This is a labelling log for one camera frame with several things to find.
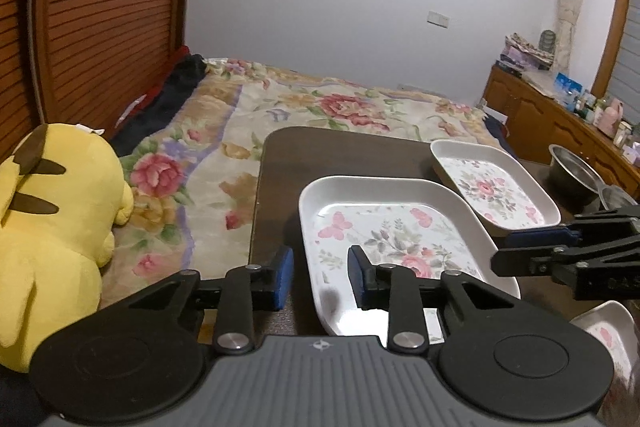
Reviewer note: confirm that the white wall switch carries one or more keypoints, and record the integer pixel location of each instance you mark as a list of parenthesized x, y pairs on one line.
[(438, 19)]

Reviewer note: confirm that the grey window blind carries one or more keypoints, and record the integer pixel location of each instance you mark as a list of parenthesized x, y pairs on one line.
[(624, 83)]

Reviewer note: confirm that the wooden sideboard cabinet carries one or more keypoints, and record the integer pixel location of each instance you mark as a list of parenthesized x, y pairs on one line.
[(534, 122)]

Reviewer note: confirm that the floral plate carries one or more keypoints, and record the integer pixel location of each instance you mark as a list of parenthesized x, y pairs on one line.
[(416, 223), (503, 194), (613, 325)]

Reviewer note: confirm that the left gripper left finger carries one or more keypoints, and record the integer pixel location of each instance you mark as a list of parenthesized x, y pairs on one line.
[(241, 293)]

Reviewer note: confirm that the floral plate back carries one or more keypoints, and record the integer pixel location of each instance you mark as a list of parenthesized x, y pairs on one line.
[(503, 194)]

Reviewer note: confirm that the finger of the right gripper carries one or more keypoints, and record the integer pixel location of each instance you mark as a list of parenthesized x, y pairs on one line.
[(543, 237), (529, 261)]

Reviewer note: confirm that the stack of folded fabrics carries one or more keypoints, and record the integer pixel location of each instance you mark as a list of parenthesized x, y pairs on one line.
[(521, 55)]

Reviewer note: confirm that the white paper bag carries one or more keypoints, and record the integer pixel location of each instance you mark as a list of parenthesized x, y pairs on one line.
[(496, 115)]

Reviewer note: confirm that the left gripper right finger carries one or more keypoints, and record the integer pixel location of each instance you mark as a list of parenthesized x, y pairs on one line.
[(398, 291)]

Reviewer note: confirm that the blue picture box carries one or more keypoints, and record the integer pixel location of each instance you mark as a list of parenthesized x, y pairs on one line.
[(566, 91)]

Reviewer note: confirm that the floral bed blanket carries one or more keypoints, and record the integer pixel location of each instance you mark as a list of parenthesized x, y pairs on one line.
[(195, 182)]

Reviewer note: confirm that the dark clothes on bed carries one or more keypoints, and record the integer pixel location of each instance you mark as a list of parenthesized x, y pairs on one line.
[(163, 107)]

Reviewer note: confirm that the wooden louvered wardrobe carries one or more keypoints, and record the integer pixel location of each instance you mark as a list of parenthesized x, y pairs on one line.
[(83, 61)]

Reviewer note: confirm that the steel bowl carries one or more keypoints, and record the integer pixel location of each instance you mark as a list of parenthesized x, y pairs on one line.
[(573, 179), (613, 197)]

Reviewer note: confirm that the yellow Pikachu plush toy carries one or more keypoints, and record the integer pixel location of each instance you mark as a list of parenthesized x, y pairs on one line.
[(63, 191)]

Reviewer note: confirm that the pink thermos bottle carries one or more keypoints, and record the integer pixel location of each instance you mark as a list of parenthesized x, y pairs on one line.
[(610, 118)]

